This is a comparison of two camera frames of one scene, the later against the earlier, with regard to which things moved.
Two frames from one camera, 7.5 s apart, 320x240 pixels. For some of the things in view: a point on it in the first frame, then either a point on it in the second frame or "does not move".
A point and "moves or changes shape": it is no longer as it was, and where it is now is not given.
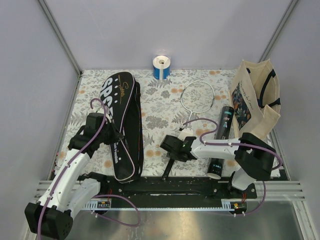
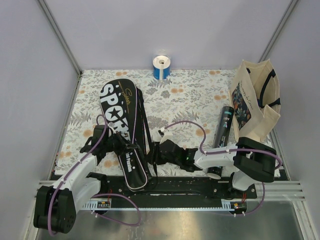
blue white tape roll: x=161 y=64 does not move
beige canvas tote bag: x=255 y=95 does not move
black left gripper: x=116 y=136 -> x=124 y=145
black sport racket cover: x=122 y=95 moves or changes shape
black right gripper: x=174 y=156 -> x=154 y=154
